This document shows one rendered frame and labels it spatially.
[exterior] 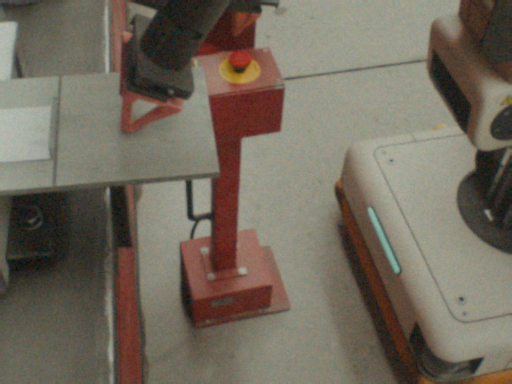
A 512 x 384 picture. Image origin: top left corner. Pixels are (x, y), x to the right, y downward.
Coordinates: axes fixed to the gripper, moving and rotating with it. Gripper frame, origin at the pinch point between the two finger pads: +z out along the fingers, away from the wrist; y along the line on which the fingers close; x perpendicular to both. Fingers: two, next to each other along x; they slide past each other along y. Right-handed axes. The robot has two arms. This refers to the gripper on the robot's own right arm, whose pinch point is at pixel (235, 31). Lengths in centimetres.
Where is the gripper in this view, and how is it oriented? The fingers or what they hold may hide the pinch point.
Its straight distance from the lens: 131.9
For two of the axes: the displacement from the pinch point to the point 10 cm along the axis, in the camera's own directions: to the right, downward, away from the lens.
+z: -2.8, 7.0, 6.6
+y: -9.3, -0.3, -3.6
